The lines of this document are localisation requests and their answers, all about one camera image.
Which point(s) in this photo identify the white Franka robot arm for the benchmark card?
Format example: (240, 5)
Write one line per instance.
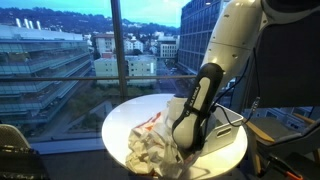
(233, 36)

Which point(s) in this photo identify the dark window mullion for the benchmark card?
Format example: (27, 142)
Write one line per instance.
(118, 50)

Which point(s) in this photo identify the white plastic bag red print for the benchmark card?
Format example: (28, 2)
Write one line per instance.
(150, 150)

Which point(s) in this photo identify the grey window pillar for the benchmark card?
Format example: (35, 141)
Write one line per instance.
(237, 100)

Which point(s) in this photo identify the white plastic bin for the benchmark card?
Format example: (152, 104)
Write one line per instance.
(223, 136)

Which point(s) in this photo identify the horizontal window railing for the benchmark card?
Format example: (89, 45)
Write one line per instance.
(66, 79)

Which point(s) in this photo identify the grey armchair wooden arms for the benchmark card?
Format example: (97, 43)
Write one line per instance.
(276, 128)

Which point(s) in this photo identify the light grey chair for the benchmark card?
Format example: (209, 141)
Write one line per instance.
(11, 136)

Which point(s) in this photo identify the black bag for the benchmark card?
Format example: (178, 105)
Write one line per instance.
(20, 165)

